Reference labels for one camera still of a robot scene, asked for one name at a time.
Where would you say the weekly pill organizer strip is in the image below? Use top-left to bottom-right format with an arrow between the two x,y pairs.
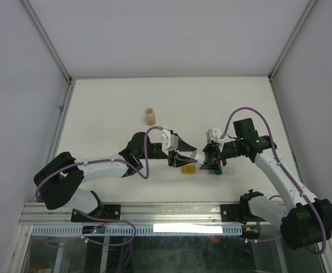
181,164 -> 235,176

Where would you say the white pill bottle blue label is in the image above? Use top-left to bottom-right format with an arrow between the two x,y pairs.
190,151 -> 210,165

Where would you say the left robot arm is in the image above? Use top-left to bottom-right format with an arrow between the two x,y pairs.
34,126 -> 196,221

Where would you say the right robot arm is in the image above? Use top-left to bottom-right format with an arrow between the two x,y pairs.
192,118 -> 332,250

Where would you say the clear glass jar gold lid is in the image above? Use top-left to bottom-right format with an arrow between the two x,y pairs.
145,107 -> 156,126

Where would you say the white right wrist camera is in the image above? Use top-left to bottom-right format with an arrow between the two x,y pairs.
206,128 -> 223,144

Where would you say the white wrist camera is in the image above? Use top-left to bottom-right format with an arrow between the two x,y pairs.
206,128 -> 223,144
161,127 -> 179,154

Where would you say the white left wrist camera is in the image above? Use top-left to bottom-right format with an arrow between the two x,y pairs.
161,127 -> 179,154

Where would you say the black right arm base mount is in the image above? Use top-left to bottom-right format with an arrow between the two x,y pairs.
220,203 -> 267,225

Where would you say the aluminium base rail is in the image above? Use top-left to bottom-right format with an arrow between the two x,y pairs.
19,202 -> 239,225

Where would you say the white slotted cable duct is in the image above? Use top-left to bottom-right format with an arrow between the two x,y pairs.
32,224 -> 242,237

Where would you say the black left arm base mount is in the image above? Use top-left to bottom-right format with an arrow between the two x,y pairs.
70,204 -> 121,223

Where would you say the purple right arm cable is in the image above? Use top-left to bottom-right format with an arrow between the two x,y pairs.
219,107 -> 329,255

